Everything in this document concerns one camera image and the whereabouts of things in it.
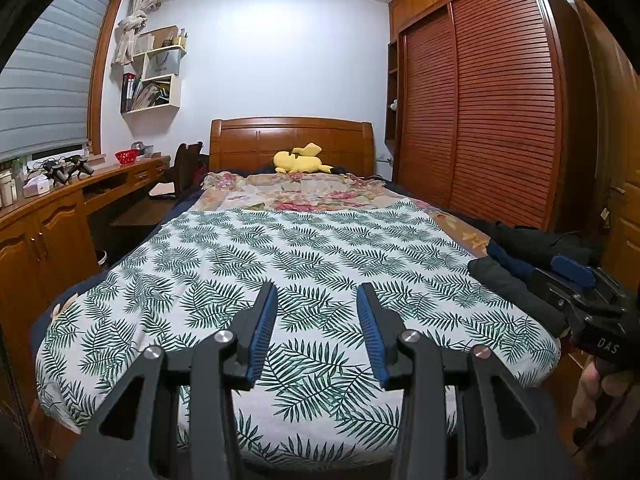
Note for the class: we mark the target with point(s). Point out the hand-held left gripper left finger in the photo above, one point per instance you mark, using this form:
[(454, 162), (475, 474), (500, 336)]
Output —
[(260, 340)]

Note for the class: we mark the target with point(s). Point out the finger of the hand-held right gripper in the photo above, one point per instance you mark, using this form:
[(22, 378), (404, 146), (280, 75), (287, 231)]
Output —
[(572, 270), (552, 292)]

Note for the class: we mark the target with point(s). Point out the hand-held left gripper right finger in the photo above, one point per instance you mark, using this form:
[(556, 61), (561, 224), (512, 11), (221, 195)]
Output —
[(375, 340)]

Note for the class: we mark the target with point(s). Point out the black double-breasted coat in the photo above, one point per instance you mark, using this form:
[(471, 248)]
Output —
[(525, 235)]

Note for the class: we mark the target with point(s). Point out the person's right hand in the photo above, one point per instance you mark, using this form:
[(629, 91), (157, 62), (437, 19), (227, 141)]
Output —
[(590, 395)]

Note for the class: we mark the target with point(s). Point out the dark grey folded garment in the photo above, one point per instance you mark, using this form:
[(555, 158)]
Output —
[(510, 290)]

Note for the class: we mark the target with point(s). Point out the navy folded garment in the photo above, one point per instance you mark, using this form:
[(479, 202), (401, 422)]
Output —
[(510, 262)]

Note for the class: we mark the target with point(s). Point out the leaf print bed sheet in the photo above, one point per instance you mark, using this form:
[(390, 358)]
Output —
[(225, 260)]

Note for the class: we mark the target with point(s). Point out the wooden door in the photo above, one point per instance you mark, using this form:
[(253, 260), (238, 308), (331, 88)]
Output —
[(615, 135)]

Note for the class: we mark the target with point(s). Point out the floral quilt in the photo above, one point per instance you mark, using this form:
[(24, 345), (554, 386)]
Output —
[(300, 190)]

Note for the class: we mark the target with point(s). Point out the waste bin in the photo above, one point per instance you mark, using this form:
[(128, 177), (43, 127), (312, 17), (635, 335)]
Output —
[(102, 257)]

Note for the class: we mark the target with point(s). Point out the yellow plush toy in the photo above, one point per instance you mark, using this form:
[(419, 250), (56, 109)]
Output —
[(300, 161)]

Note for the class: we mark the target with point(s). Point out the wooden louvered wardrobe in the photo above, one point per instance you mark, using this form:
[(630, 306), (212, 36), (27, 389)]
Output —
[(490, 100)]

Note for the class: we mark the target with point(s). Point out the dark wooden chair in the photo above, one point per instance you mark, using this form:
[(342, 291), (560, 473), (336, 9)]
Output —
[(187, 165)]

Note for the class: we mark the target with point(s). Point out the wooden bed headboard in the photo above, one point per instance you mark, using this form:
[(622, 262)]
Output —
[(240, 145)]

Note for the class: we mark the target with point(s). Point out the small grey appliance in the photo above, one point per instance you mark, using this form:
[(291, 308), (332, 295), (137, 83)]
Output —
[(142, 149)]

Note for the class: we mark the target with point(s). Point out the red basket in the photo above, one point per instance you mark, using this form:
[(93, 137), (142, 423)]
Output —
[(127, 158)]

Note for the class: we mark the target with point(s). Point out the wooden desk with cabinets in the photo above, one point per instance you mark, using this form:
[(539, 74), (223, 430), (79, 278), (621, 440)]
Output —
[(45, 240)]

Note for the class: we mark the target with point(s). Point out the black hand-held device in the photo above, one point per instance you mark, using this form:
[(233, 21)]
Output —
[(56, 172), (80, 165)]

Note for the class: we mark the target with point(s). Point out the pink box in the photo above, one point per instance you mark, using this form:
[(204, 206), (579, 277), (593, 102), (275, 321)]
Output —
[(36, 188)]

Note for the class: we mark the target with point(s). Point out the black binder folders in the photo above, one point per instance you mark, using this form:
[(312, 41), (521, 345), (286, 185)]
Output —
[(127, 92)]

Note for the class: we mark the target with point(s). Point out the green capped bottle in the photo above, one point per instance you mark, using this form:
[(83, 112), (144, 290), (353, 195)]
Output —
[(18, 177)]

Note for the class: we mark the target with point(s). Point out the white paper bag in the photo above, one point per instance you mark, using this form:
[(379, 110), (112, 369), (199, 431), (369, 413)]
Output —
[(162, 65)]

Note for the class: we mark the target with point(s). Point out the white jar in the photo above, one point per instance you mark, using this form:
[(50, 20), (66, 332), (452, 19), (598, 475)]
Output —
[(7, 190)]

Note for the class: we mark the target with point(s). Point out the tied beige curtain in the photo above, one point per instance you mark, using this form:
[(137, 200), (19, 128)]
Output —
[(129, 30)]

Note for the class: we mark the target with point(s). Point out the white wall shelf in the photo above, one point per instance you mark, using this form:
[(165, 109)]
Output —
[(176, 91)]

